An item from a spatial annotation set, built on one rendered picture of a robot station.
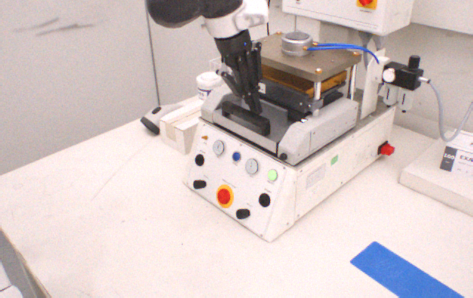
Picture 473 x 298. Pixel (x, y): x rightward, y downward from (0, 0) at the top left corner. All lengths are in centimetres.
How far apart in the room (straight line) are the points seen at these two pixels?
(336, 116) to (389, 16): 27
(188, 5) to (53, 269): 65
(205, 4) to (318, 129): 38
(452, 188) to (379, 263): 32
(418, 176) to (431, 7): 48
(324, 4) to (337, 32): 9
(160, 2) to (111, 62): 167
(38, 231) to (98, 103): 141
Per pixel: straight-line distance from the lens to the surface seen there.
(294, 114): 104
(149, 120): 143
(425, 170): 125
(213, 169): 111
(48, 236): 115
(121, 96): 254
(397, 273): 100
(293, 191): 98
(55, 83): 234
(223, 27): 85
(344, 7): 114
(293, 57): 104
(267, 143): 97
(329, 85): 107
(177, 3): 80
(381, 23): 109
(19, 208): 127
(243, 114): 100
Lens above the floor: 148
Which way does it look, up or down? 32 degrees down
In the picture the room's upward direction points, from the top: 1 degrees counter-clockwise
